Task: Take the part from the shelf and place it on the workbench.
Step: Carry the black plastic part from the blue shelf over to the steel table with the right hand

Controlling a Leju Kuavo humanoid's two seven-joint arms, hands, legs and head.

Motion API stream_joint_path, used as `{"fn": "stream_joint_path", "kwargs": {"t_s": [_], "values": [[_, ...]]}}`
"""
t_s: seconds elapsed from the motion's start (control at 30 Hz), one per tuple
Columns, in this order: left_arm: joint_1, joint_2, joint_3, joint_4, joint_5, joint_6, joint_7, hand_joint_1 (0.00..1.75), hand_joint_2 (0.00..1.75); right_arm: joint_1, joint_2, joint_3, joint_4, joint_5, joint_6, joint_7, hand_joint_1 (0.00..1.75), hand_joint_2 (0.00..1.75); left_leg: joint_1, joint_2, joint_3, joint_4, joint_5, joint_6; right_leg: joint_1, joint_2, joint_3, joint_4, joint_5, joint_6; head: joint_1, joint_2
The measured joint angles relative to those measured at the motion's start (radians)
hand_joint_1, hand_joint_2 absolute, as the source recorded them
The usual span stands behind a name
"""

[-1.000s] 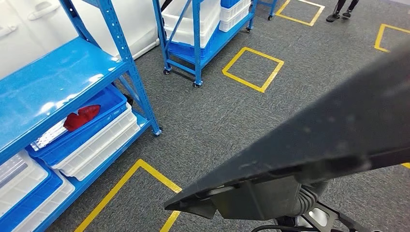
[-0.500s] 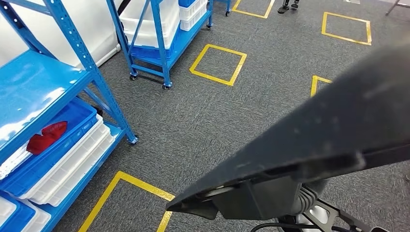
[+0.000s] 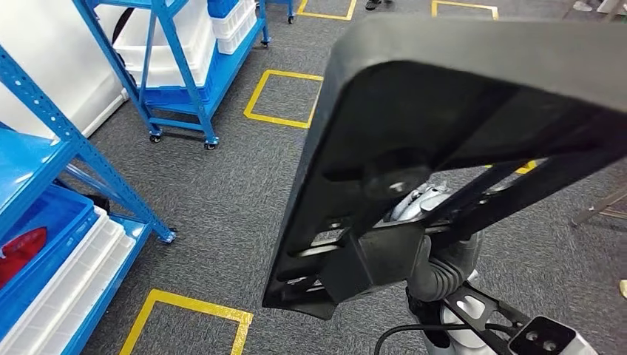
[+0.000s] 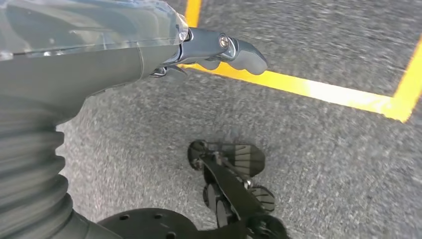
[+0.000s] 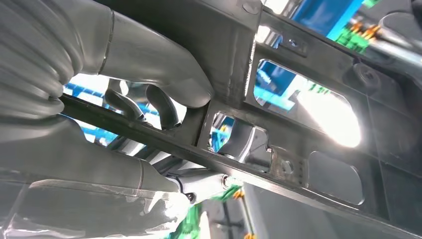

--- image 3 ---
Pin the white car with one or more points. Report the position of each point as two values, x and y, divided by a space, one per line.
49 63

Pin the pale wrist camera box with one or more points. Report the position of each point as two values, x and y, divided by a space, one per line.
543 340

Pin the blue plastic crate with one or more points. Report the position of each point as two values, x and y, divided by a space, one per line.
59 220
171 95
220 7

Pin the red part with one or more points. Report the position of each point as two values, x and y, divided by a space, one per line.
22 250

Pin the blue wheeled shelf rack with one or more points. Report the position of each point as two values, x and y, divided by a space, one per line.
196 98
289 7

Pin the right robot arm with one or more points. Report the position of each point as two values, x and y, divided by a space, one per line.
441 274

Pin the blue metal shelf rack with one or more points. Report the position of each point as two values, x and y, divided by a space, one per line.
24 157

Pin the black camera bracket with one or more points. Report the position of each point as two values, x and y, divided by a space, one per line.
485 313

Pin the yellow floor tape square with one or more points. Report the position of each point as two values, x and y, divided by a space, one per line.
254 95
196 306
526 169

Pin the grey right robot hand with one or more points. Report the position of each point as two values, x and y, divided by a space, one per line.
421 198

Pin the black plastic frame part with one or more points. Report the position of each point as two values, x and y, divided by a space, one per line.
441 122

